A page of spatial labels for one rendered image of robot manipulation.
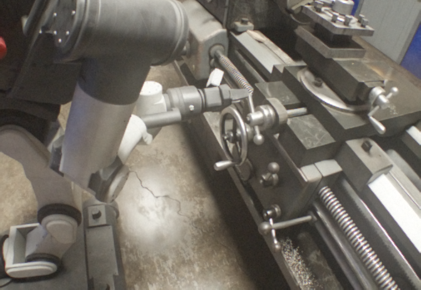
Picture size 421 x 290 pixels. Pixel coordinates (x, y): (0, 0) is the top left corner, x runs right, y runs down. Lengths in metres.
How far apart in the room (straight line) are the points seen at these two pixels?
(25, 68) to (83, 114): 0.16
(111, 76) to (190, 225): 1.27
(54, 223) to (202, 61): 1.01
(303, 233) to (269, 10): 1.03
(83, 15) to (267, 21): 1.25
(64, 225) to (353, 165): 0.85
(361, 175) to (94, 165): 0.66
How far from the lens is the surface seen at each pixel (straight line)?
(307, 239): 1.17
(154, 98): 0.68
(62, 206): 0.89
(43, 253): 1.20
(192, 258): 1.47
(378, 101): 0.82
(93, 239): 1.34
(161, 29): 0.35
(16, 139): 0.67
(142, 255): 1.48
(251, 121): 0.78
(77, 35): 0.30
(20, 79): 0.53
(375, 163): 0.83
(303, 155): 0.77
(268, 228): 0.81
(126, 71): 0.35
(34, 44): 0.47
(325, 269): 1.15
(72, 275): 1.32
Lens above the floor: 1.36
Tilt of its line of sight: 42 degrees down
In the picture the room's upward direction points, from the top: 8 degrees clockwise
